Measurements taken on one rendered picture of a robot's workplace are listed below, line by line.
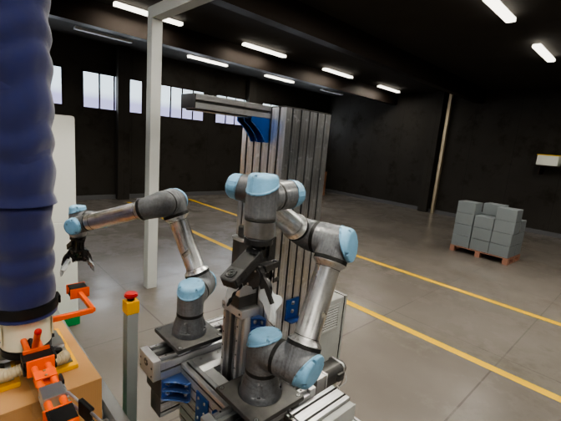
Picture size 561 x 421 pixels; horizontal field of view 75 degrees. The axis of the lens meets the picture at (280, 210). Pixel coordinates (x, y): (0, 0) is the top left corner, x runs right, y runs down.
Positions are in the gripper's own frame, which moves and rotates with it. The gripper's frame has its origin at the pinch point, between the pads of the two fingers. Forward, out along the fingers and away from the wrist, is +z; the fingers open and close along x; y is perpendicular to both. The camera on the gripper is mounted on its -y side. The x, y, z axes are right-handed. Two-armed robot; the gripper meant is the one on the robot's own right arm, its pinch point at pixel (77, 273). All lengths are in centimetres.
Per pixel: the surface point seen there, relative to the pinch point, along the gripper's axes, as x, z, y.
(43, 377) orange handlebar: -27, 8, 68
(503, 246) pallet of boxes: 720, 82, 5
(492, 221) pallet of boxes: 722, 40, -22
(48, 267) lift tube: -19.1, -18.8, 38.2
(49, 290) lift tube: -19.0, -9.5, 38.0
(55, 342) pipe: -16.2, 16.9, 30.9
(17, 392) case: -32, 22, 50
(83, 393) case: -13, 26, 58
